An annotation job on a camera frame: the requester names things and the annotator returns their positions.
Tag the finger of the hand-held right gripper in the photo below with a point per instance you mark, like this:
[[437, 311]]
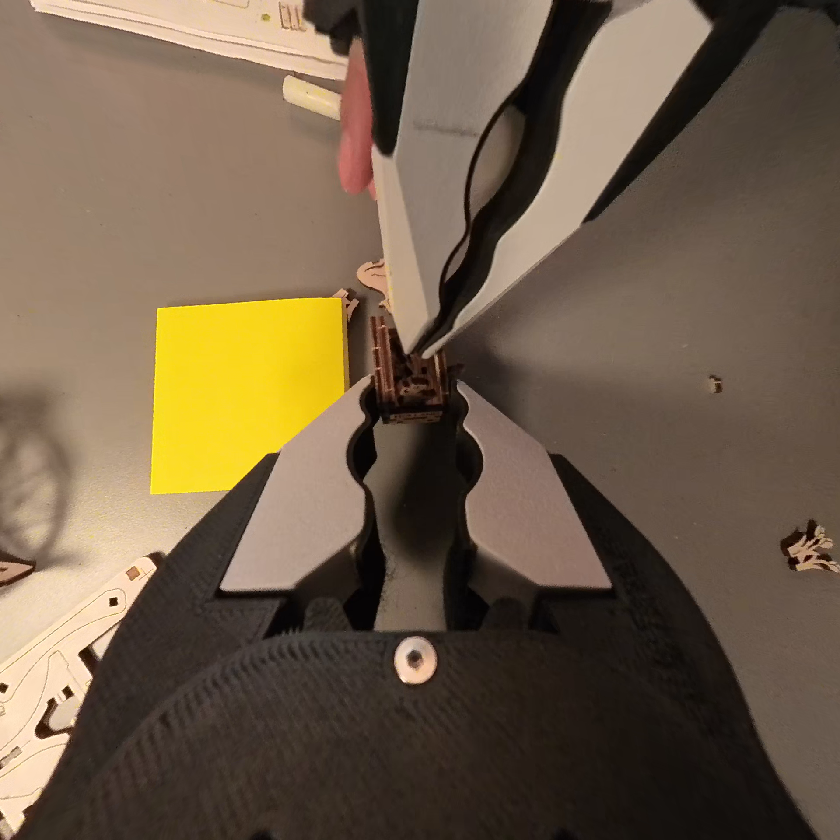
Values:
[[446, 79], [590, 131]]

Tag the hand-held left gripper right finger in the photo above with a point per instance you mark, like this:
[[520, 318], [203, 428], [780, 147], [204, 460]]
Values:
[[538, 525]]

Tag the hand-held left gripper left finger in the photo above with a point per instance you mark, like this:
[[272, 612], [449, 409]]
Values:
[[295, 525]]

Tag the small wooden crate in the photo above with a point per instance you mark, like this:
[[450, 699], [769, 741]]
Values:
[[387, 374]]

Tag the wooden bicycle model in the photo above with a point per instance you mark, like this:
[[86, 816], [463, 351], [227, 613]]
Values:
[[13, 572]]

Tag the person's right hand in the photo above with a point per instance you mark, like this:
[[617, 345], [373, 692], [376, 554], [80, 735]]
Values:
[[358, 144]]

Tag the pale wax stick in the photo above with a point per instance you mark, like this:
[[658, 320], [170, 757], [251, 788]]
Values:
[[312, 97]]

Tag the yellow sticky note pad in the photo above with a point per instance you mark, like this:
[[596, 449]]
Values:
[[249, 394]]

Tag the small flat wooden part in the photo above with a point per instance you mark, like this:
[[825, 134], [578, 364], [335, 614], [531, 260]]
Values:
[[346, 303]]

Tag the instruction booklet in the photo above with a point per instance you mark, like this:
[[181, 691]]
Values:
[[197, 26]]

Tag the wooden cut-out sheet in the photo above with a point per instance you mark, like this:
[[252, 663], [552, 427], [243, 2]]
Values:
[[39, 669]]

